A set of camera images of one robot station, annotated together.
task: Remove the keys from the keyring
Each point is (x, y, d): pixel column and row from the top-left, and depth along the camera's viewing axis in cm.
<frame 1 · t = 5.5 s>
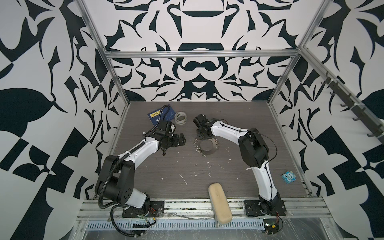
left hand: (180, 138, 89), fingers open
right hand: (201, 134, 99), fingers open
blue booklet yellow label: (154, 116, 113), on the table
patterned tape roll: (180, 117, 113), on the table
light blue small box: (289, 177, 85), point 2 cm above the table

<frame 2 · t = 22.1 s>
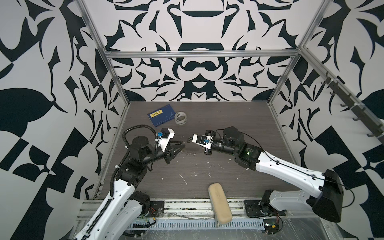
left hand: (183, 141, 67), fingers open
right hand: (193, 135, 66), fingers closed
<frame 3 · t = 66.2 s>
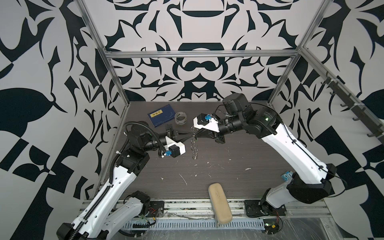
left hand: (191, 126, 59), fingers closed
right hand: (197, 132, 58), fingers closed
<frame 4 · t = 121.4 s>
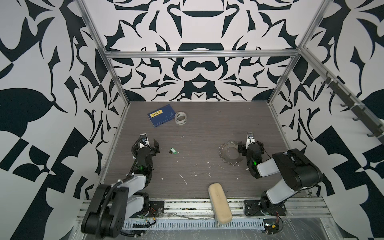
left hand: (144, 139, 86), fingers open
right hand: (251, 140, 93), fingers open
green key tag: (173, 150, 96), on the table
